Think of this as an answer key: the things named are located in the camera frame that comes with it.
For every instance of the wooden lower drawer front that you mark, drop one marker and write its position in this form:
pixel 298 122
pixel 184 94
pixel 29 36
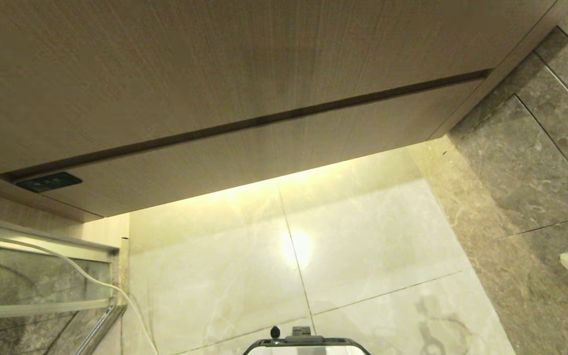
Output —
pixel 274 148

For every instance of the dark green label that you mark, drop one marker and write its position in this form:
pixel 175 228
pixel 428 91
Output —
pixel 49 182

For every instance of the wooden drawer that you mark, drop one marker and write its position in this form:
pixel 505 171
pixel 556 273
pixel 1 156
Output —
pixel 274 148
pixel 215 64

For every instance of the glass shower door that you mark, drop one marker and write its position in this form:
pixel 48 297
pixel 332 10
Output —
pixel 27 296

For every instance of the wooden vanity cabinet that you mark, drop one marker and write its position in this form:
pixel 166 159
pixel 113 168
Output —
pixel 511 59

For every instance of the wooden upper drawer front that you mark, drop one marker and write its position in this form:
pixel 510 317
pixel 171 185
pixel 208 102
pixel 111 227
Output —
pixel 215 64

